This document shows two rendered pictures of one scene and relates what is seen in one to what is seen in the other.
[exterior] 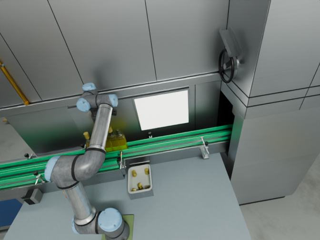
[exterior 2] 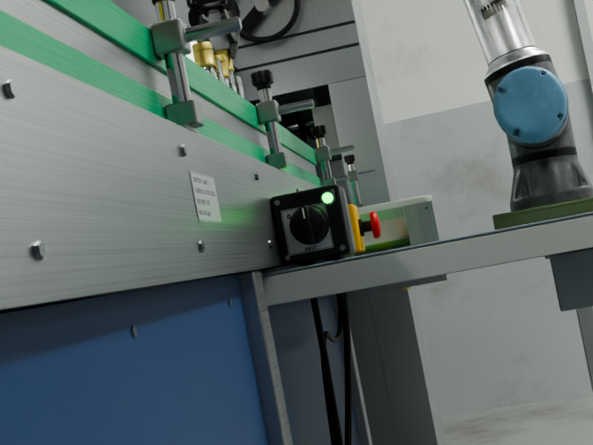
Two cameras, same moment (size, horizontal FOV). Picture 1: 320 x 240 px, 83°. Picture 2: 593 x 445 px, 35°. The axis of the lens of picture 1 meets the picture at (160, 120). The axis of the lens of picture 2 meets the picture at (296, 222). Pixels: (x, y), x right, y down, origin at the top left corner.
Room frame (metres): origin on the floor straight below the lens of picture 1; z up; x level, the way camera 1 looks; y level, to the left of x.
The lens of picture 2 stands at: (0.65, 2.15, 0.75)
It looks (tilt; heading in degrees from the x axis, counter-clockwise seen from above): 3 degrees up; 280
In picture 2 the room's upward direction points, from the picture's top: 11 degrees counter-clockwise
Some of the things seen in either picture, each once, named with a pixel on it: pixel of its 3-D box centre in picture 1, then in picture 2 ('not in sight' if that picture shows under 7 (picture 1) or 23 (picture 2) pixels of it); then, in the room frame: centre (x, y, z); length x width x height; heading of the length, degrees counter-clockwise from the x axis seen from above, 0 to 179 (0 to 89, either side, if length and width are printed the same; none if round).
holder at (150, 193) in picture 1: (140, 178); (368, 234); (0.83, 0.22, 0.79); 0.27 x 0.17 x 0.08; 1
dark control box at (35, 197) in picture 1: (33, 196); (314, 227); (0.81, 1.04, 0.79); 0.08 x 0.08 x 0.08; 1
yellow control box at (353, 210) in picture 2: not in sight; (338, 233); (0.82, 0.76, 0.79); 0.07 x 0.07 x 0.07; 1
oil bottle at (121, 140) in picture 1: (123, 144); not in sight; (1.02, 0.32, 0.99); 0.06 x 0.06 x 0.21; 1
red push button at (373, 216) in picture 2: not in sight; (368, 226); (0.78, 0.76, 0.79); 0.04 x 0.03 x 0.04; 91
